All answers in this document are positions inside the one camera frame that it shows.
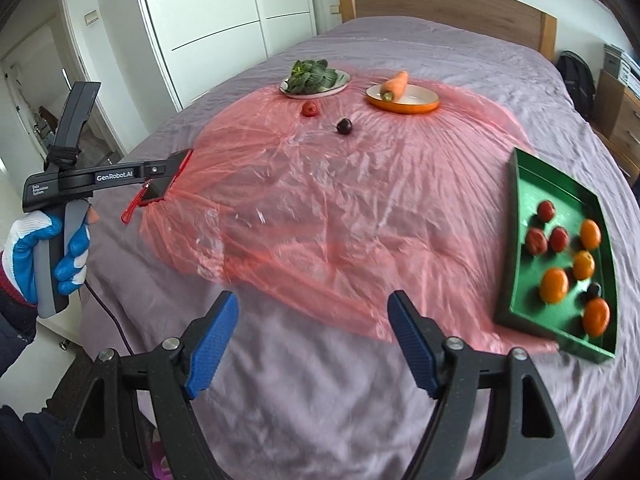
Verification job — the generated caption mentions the black cable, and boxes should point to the black cable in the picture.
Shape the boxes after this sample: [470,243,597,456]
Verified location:
[82,280,133,358]

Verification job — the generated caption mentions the wooden headboard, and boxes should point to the wooden headboard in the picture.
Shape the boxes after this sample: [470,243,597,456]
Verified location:
[336,0,558,62]

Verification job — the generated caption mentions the grey printer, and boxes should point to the grey printer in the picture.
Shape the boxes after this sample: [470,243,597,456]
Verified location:
[602,44,640,86]

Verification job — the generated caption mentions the orange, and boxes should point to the orange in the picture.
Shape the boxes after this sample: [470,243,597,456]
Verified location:
[539,267,570,304]
[582,298,611,338]
[579,219,602,251]
[572,251,596,281]

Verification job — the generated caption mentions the wooden dresser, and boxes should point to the wooden dresser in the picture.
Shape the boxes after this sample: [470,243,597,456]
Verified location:
[595,70,640,186]

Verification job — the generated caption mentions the green bok choy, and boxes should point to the green bok choy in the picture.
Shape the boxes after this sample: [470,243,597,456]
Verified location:
[288,59,340,94]

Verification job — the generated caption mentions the person's left hand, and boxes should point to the person's left hand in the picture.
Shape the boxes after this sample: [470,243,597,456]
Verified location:
[2,207,101,306]

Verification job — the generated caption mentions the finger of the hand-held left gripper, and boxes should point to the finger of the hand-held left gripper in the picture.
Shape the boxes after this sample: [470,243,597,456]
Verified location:
[134,159,175,187]

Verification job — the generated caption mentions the green rectangular tray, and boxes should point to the green rectangular tray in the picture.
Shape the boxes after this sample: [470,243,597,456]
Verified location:
[494,147,621,365]

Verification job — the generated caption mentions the black backpack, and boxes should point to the black backpack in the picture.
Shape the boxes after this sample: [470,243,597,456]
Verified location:
[556,51,597,121]

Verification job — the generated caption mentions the orange oval dish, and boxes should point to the orange oval dish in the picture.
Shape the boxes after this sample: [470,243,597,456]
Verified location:
[365,84,441,114]

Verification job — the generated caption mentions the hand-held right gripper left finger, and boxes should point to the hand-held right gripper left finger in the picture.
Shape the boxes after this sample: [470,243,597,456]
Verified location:
[59,290,240,480]

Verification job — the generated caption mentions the phone in red case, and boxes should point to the phone in red case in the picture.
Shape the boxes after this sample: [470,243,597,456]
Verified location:
[145,149,194,207]

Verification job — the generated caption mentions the white wardrobe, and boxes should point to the white wardrobe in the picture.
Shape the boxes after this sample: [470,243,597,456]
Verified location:
[132,0,318,111]

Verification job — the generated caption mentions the carrot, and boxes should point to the carrot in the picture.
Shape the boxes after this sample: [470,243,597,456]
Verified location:
[379,71,409,101]

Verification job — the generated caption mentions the pink plastic sheet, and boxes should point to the pink plastic sheet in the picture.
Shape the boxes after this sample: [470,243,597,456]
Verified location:
[139,62,561,356]

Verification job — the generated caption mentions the person's dark clothing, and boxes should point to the person's dark clothing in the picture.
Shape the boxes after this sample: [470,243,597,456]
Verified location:
[0,405,68,480]

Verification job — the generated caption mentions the red phone strap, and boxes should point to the red phone strap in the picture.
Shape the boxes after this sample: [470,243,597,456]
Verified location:
[121,184,151,224]

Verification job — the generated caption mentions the white round plate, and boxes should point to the white round plate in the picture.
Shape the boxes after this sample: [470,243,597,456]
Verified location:
[279,71,351,98]

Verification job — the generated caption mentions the person's left forearm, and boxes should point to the person's left forearm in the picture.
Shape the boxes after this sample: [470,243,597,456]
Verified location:
[0,260,40,376]

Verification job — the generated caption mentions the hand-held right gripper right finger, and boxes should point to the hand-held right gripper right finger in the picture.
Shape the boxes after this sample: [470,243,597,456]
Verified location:
[387,289,576,480]

